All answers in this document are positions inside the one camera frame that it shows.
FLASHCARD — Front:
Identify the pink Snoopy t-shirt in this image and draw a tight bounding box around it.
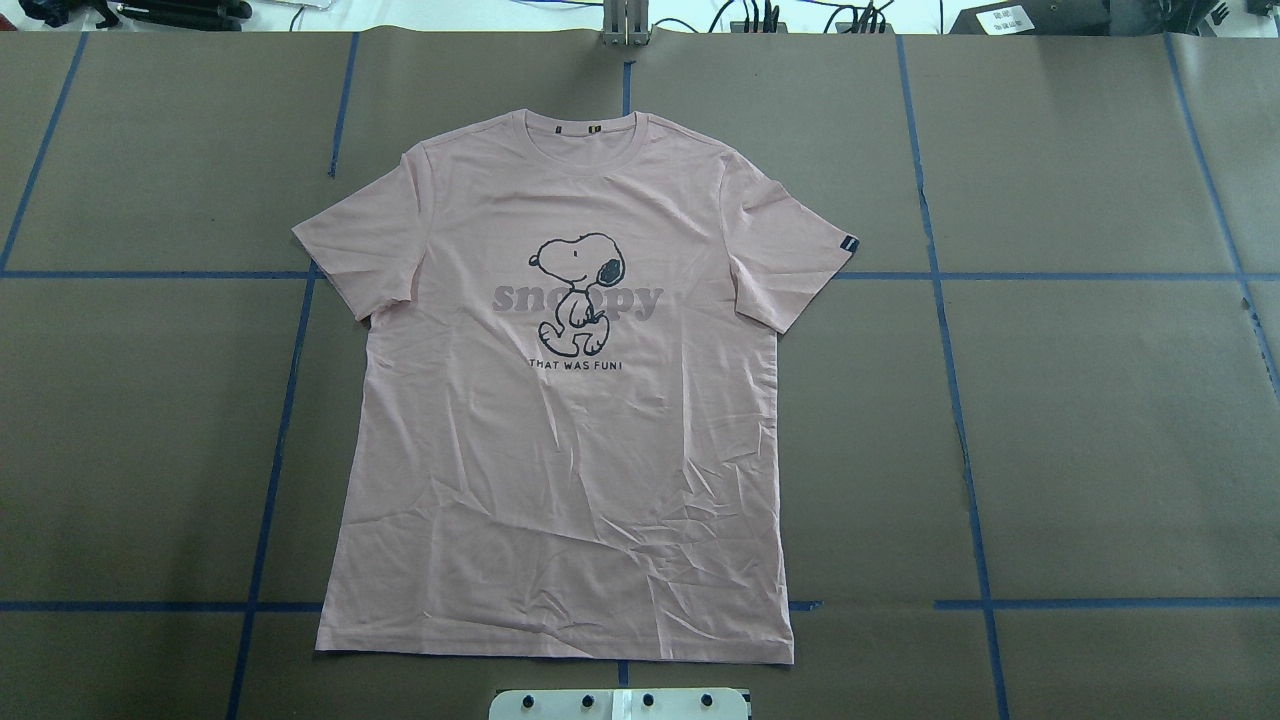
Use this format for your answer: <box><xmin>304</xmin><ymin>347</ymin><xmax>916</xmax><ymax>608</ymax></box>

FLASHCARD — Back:
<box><xmin>293</xmin><ymin>109</ymin><xmax>859</xmax><ymax>666</ymax></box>

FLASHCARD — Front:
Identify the black box with label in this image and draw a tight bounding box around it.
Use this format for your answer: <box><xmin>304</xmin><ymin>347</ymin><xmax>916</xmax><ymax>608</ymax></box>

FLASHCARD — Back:
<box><xmin>947</xmin><ymin>1</ymin><xmax>1110</xmax><ymax>37</ymax></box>

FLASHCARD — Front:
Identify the black folded tripod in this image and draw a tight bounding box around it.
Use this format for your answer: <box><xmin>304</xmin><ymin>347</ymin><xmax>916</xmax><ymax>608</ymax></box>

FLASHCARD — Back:
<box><xmin>17</xmin><ymin>1</ymin><xmax>253</xmax><ymax>32</ymax></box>

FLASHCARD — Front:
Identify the aluminium frame post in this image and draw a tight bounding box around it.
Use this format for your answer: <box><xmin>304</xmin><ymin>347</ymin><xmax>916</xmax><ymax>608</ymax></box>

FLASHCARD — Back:
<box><xmin>602</xmin><ymin>0</ymin><xmax>652</xmax><ymax>47</ymax></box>

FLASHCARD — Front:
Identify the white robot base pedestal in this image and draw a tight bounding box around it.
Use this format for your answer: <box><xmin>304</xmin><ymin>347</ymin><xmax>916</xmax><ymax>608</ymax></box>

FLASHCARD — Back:
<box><xmin>488</xmin><ymin>687</ymin><xmax>753</xmax><ymax>719</ymax></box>

